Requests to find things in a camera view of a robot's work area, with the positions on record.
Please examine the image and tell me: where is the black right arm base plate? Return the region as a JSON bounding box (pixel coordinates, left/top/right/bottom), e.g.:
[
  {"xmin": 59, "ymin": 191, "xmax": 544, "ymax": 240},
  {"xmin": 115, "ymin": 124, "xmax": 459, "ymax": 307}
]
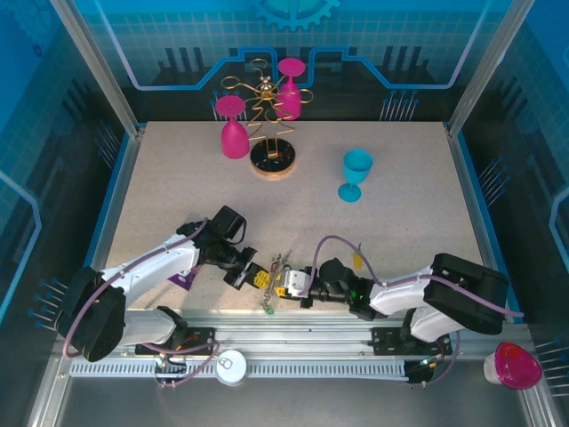
[{"xmin": 371, "ymin": 326, "xmax": 453, "ymax": 357}]

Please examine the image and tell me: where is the white tin can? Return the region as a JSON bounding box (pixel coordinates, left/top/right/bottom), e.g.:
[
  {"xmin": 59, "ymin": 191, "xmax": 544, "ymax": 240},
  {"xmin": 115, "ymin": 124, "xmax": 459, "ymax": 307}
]
[{"xmin": 215, "ymin": 348, "xmax": 248, "ymax": 386}]

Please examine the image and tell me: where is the purple candy bag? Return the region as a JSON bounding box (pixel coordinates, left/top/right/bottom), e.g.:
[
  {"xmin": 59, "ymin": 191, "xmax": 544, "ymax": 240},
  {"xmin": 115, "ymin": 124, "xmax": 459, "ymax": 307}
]
[{"xmin": 168, "ymin": 269, "xmax": 199, "ymax": 292}]

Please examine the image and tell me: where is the small metal chain object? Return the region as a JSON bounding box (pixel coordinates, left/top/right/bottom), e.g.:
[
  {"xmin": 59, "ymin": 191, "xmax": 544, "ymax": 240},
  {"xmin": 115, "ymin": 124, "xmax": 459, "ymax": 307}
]
[{"xmin": 260, "ymin": 252, "xmax": 294, "ymax": 312}]

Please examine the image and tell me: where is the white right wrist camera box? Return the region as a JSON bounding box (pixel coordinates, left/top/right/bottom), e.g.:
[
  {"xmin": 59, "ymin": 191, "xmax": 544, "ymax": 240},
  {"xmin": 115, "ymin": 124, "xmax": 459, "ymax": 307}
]
[{"xmin": 282, "ymin": 269, "xmax": 315, "ymax": 300}]

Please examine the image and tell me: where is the pink and white cup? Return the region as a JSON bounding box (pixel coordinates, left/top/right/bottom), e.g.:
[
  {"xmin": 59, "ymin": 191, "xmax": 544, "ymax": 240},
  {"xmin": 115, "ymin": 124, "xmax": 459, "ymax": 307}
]
[{"xmin": 483, "ymin": 341, "xmax": 543, "ymax": 391}]

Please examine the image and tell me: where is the gold wire glass rack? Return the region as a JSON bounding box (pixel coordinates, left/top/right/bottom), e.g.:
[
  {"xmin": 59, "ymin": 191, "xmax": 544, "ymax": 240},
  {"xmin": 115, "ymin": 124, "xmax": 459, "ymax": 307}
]
[{"xmin": 220, "ymin": 57, "xmax": 315, "ymax": 181}]

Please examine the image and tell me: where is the aluminium frame rail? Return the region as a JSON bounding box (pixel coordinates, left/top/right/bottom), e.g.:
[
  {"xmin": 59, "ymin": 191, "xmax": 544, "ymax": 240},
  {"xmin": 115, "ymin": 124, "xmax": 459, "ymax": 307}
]
[{"xmin": 119, "ymin": 310, "xmax": 534, "ymax": 361}]

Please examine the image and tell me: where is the pink wine glass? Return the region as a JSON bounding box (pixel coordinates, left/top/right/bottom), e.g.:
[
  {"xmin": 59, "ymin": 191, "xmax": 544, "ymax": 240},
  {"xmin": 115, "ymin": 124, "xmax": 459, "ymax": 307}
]
[
  {"xmin": 214, "ymin": 95, "xmax": 251, "ymax": 160},
  {"xmin": 274, "ymin": 57, "xmax": 307, "ymax": 121}
]

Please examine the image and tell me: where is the blue plastic goblet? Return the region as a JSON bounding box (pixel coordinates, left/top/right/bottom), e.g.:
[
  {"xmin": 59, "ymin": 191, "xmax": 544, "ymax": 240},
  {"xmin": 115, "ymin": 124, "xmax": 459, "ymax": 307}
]
[{"xmin": 337, "ymin": 149, "xmax": 373, "ymax": 204}]

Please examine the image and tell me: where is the aluminium frame post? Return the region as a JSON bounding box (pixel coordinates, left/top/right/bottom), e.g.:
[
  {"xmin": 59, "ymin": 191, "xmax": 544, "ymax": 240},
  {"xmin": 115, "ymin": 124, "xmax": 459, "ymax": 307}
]
[
  {"xmin": 51, "ymin": 0, "xmax": 147, "ymax": 137},
  {"xmin": 445, "ymin": 0, "xmax": 525, "ymax": 138}
]

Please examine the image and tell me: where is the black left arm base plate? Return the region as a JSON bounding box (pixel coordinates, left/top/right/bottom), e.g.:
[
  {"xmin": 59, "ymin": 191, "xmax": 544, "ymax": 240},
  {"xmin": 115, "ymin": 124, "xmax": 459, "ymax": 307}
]
[{"xmin": 171, "ymin": 326, "xmax": 217, "ymax": 357}]

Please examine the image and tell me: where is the white slotted cable duct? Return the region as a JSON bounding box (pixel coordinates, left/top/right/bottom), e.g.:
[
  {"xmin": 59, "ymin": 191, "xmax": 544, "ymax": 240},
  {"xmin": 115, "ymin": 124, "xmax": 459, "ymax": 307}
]
[{"xmin": 70, "ymin": 359, "xmax": 408, "ymax": 380}]

